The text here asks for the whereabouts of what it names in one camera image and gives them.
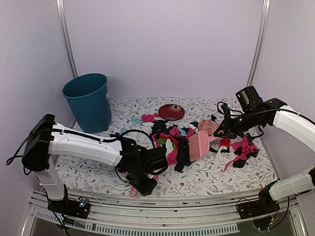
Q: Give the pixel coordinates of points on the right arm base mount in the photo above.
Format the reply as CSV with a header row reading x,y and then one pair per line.
x,y
263,205

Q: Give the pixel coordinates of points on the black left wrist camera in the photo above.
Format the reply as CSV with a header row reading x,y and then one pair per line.
x,y
156,158

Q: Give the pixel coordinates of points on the small blue paper scraps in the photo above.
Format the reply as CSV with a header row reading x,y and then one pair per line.
x,y
130,124

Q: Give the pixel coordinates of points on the aluminium frame post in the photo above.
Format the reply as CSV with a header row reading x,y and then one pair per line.
x,y
66,37
259,41

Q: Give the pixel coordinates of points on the red floral round plate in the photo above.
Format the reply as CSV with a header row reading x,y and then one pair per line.
x,y
171,112

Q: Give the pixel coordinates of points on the teal plastic waste bin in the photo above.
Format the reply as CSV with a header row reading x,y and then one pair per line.
x,y
88,99

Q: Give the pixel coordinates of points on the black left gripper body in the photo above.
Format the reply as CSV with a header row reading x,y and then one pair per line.
x,y
138,181

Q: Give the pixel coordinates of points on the left aluminium frame post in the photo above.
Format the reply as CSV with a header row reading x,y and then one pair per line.
x,y
66,37

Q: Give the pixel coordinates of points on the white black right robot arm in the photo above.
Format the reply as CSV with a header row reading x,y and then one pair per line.
x,y
275,113

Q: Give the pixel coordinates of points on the right aluminium frame post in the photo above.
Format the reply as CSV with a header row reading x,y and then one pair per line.
x,y
259,41

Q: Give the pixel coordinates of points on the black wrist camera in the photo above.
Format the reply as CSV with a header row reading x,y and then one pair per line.
x,y
156,158
249,99

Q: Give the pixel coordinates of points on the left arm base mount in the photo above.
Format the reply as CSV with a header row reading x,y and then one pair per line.
x,y
79,208

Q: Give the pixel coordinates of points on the central colourful paper scrap pile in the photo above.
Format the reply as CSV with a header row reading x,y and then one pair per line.
x,y
175,140

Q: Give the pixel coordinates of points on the pink plastic dustpan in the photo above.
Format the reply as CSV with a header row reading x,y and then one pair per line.
x,y
133,192

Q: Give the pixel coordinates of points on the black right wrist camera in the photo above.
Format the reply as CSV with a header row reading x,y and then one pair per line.
x,y
249,99

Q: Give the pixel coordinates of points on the pink plastic hand brush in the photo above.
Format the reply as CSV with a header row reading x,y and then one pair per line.
x,y
199,145

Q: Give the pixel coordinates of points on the pink patterned small bowl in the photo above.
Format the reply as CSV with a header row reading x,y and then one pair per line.
x,y
208,126

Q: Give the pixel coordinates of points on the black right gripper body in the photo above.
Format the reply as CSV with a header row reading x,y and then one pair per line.
x,y
237,128

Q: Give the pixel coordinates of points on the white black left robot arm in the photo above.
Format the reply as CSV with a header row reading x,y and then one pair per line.
x,y
50,138

